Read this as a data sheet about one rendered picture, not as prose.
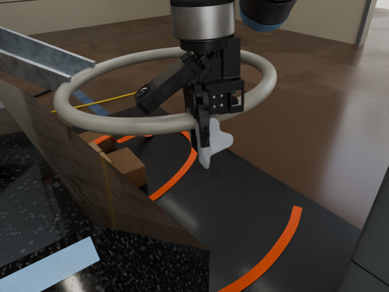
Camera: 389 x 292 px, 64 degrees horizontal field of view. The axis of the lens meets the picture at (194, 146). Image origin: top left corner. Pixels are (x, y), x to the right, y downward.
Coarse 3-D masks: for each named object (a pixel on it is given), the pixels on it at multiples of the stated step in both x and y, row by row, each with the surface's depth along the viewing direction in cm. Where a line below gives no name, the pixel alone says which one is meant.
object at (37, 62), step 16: (0, 32) 81; (16, 32) 81; (0, 48) 81; (16, 48) 83; (32, 48) 81; (48, 48) 80; (0, 64) 73; (16, 64) 72; (32, 64) 71; (48, 64) 81; (64, 64) 81; (80, 64) 80; (32, 80) 73; (48, 80) 72; (64, 80) 71
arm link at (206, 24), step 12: (180, 12) 41; (192, 12) 40; (204, 12) 40; (216, 12) 40; (228, 12) 41; (180, 24) 42; (192, 24) 41; (204, 24) 40; (216, 24) 41; (228, 24) 42; (180, 36) 42; (192, 36) 41; (204, 36) 41; (216, 36) 41
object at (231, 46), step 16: (192, 48) 43; (208, 48) 43; (224, 48) 45; (208, 64) 46; (224, 64) 47; (192, 80) 46; (208, 80) 48; (224, 80) 47; (240, 80) 47; (192, 96) 47; (208, 96) 48; (224, 96) 48; (192, 112) 49; (208, 112) 49; (224, 112) 50
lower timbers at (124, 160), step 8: (80, 136) 205; (88, 136) 205; (96, 136) 205; (112, 136) 207; (104, 144) 205; (112, 144) 210; (104, 152) 208; (112, 152) 186; (120, 152) 186; (128, 152) 186; (112, 160) 178; (120, 160) 178; (128, 160) 178; (136, 160) 178; (120, 168) 172; (128, 168) 172; (136, 168) 172; (144, 168) 175; (128, 176) 171; (136, 176) 174; (144, 176) 178; (136, 184) 177; (144, 184) 180
